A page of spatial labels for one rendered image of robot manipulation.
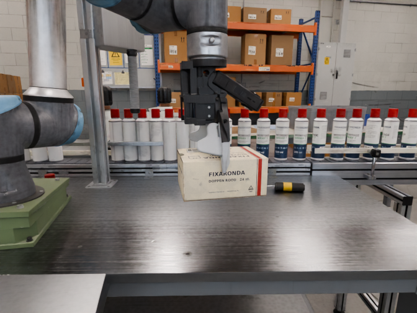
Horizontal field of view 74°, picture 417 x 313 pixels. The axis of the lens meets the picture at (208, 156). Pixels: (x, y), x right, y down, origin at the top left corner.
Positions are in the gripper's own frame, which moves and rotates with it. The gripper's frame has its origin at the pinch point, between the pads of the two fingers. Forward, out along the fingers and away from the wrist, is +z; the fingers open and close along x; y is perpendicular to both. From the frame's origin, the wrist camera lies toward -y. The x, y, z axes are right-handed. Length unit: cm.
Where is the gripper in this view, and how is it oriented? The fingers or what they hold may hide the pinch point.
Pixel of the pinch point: (219, 163)
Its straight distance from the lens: 57.1
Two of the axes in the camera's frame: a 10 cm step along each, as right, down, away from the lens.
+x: 1.9, 2.2, -9.6
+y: -9.8, 0.6, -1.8
